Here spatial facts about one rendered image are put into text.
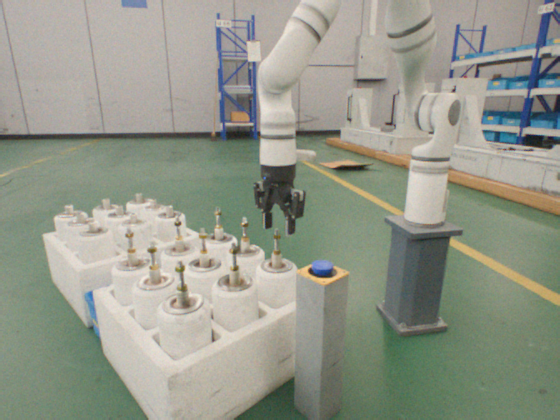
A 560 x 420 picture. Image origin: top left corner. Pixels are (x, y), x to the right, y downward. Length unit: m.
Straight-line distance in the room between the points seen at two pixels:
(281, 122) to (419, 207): 0.45
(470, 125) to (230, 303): 2.97
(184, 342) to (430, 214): 0.66
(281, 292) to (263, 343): 0.12
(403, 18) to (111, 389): 0.99
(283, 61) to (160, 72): 6.48
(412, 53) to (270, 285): 0.58
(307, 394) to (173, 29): 6.80
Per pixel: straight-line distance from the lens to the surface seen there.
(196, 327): 0.69
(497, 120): 6.95
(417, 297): 1.05
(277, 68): 0.69
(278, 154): 0.71
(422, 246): 0.99
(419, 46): 0.87
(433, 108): 0.95
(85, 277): 1.12
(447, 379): 0.99
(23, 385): 1.06
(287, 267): 0.82
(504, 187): 2.81
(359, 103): 5.34
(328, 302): 0.65
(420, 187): 0.97
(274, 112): 0.71
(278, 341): 0.81
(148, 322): 0.80
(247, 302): 0.74
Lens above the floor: 0.61
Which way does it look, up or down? 18 degrees down
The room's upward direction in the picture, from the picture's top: straight up
